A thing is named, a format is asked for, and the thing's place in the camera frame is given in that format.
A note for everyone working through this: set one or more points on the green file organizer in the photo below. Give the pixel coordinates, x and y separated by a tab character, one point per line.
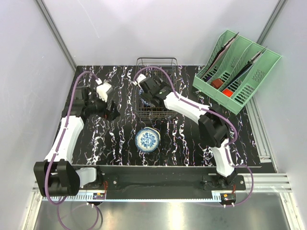
236	57

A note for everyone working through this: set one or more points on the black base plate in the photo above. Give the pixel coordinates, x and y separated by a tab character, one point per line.
164	182

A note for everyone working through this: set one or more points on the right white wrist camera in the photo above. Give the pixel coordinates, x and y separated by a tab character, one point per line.
138	80

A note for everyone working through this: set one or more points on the red block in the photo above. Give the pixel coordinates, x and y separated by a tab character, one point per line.
228	92

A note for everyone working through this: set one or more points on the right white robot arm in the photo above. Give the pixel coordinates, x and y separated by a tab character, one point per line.
213	129

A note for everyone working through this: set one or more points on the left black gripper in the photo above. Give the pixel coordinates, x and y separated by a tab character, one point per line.
111	115

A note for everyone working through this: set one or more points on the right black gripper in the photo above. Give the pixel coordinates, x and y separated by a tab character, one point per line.
145	97

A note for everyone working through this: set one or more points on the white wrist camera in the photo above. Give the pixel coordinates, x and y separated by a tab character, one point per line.
138	80
103	90

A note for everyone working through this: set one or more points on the blue white patterned bowl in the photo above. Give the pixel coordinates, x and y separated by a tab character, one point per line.
147	140

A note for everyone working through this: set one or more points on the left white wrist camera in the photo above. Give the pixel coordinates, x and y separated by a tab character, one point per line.
103	90

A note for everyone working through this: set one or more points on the wire dish rack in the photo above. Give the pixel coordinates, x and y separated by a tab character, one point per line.
157	85

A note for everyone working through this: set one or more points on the black folder in organizer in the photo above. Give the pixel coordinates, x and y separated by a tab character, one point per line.
220	53

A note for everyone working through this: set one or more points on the red patterned bowl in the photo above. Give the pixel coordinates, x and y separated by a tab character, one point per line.
146	104

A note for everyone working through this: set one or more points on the brown block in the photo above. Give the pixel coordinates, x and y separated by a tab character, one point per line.
217	83

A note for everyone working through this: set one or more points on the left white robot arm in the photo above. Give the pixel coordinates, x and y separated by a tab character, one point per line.
55	175

